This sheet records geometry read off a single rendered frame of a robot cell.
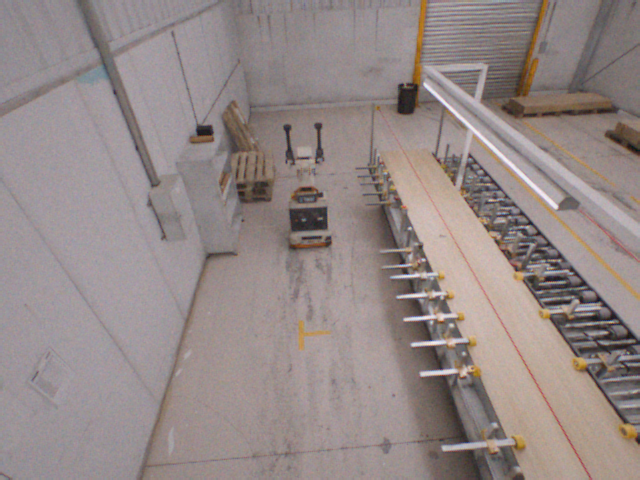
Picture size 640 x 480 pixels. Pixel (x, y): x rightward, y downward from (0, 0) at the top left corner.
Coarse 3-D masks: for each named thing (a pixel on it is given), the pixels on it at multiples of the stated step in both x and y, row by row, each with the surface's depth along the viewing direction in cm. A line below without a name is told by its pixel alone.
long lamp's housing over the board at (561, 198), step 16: (432, 80) 356; (448, 96) 313; (464, 112) 282; (480, 128) 257; (496, 144) 236; (512, 160) 218; (528, 160) 211; (528, 176) 203; (544, 176) 195; (544, 192) 190; (560, 192) 181; (560, 208) 181; (576, 208) 182
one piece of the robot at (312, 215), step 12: (324, 192) 489; (300, 204) 476; (312, 204) 477; (324, 204) 478; (300, 216) 489; (312, 216) 489; (324, 216) 491; (300, 228) 501; (312, 228) 503; (324, 228) 504
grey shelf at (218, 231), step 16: (192, 144) 455; (208, 144) 453; (224, 144) 499; (176, 160) 418; (192, 160) 417; (208, 160) 418; (224, 160) 481; (192, 176) 429; (208, 176) 430; (192, 192) 443; (208, 192) 444; (224, 192) 482; (192, 208) 458; (208, 208) 459; (224, 208) 461; (240, 208) 567; (208, 224) 475; (224, 224) 477; (240, 224) 551; (208, 240) 492; (224, 240) 494; (208, 256) 509
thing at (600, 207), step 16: (464, 64) 372; (480, 64) 371; (448, 80) 325; (480, 80) 382; (464, 96) 286; (480, 96) 392; (480, 112) 258; (496, 128) 238; (512, 128) 230; (512, 144) 221; (528, 144) 210; (464, 160) 441; (544, 160) 193; (560, 176) 180; (576, 192) 170; (592, 192) 166; (592, 208) 161; (608, 208) 155; (608, 224) 152; (624, 224) 146
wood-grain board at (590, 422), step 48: (432, 192) 462; (432, 240) 384; (480, 240) 381; (480, 288) 326; (480, 336) 285; (528, 336) 283; (528, 384) 251; (576, 384) 250; (528, 432) 226; (576, 432) 225
